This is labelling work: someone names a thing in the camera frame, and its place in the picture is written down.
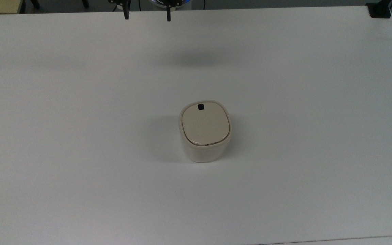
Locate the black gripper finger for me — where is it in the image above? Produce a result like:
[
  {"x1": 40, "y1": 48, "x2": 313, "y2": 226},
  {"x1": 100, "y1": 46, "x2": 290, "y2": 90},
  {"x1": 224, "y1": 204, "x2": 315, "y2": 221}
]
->
[
  {"x1": 162, "y1": 0, "x2": 183, "y2": 22},
  {"x1": 109, "y1": 0, "x2": 131, "y2": 20}
]

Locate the beige trash bin with lid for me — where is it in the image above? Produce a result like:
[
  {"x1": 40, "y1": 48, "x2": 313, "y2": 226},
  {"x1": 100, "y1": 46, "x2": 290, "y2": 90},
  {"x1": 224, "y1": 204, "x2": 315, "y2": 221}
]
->
[{"x1": 178, "y1": 100, "x2": 232, "y2": 163}]

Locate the black camera stand clamp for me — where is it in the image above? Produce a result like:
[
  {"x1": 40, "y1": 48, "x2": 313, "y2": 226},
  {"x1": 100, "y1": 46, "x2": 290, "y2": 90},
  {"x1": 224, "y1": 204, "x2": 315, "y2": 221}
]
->
[{"x1": 366, "y1": 0, "x2": 392, "y2": 18}]

